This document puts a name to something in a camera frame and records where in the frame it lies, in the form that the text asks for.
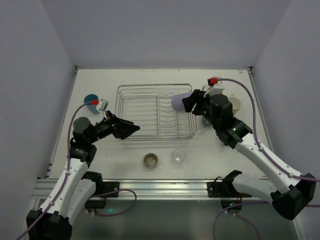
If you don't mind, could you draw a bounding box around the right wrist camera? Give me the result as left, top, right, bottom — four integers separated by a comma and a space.
201, 76, 225, 96

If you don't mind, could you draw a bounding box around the floral white mug orange inside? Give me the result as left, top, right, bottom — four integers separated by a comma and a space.
201, 83, 225, 96

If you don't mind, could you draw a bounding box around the small clear glass cup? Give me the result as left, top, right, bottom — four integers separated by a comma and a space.
171, 149, 186, 164

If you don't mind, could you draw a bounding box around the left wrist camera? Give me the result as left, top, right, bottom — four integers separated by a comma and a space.
95, 99, 111, 120

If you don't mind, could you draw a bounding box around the aluminium mounting rail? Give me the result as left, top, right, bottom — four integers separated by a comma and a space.
32, 177, 296, 201

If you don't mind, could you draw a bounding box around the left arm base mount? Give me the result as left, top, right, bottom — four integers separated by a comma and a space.
84, 181, 120, 213

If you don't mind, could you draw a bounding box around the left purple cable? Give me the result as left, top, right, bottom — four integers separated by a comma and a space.
14, 99, 100, 240

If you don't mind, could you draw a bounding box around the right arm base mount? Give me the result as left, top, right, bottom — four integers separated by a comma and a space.
206, 174, 252, 209

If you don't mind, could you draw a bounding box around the steel wire dish rack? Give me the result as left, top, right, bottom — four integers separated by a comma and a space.
115, 83, 197, 141

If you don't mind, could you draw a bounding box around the lavender plastic tumbler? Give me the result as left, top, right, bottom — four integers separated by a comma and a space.
171, 92, 192, 112

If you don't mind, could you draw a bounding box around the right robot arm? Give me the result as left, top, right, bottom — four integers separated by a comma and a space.
181, 89, 316, 220

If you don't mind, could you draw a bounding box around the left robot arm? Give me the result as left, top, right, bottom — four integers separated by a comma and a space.
26, 111, 140, 240

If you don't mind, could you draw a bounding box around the light blue plastic tumbler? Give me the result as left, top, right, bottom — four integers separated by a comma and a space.
83, 94, 99, 115

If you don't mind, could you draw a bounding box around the speckled beige small cup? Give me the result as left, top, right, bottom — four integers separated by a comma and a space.
142, 153, 159, 169

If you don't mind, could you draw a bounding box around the yellow-green ceramic mug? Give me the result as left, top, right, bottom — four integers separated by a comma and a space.
228, 95, 242, 116

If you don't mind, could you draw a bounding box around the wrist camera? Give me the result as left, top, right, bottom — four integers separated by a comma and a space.
201, 76, 225, 96
95, 99, 111, 120

